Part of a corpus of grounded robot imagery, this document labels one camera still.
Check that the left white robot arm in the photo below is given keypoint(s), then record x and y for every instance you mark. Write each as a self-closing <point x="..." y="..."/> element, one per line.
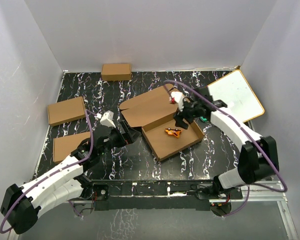
<point x="23" y="205"/>

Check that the white board yellow rim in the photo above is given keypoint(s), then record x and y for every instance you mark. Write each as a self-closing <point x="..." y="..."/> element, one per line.
<point x="235" y="91"/>

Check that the aluminium frame rail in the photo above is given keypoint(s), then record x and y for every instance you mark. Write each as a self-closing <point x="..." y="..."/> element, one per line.
<point x="261" y="214"/>

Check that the green eraser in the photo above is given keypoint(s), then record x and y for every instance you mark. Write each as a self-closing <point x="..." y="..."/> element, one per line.
<point x="203" y="119"/>

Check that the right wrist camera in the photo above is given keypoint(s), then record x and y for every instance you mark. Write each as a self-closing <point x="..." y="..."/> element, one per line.
<point x="178" y="98"/>

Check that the folded cardboard box left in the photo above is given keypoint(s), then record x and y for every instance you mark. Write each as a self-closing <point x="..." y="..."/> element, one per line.
<point x="66" y="111"/>

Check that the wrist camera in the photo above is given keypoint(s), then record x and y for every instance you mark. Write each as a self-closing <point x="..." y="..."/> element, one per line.
<point x="107" y="119"/>
<point x="178" y="98"/>

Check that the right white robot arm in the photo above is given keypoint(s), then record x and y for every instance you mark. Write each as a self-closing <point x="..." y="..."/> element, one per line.
<point x="258" y="155"/>

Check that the folded cardboard box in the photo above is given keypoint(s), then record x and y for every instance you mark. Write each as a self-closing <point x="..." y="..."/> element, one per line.
<point x="66" y="111"/>
<point x="116" y="72"/>
<point x="63" y="146"/>

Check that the large cardboard box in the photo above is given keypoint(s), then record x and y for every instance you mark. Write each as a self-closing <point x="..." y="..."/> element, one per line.
<point x="153" y="113"/>

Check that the orange toy truck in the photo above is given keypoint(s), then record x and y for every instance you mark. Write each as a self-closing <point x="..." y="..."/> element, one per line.
<point x="175" y="132"/>

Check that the folded cardboard box front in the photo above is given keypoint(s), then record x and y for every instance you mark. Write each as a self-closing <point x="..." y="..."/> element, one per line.
<point x="63" y="146"/>

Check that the folded cardboard box back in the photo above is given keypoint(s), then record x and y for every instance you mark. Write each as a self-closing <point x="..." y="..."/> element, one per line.
<point x="116" y="72"/>

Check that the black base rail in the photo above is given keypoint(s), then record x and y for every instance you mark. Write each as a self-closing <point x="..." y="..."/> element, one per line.
<point x="105" y="195"/>

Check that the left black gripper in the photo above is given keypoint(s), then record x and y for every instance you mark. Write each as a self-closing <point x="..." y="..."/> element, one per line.
<point x="129" y="137"/>

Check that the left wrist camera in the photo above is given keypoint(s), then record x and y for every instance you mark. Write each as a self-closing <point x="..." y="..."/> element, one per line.
<point x="107" y="119"/>

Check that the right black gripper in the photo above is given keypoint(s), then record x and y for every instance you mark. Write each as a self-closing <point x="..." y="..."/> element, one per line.
<point x="179" y="118"/>

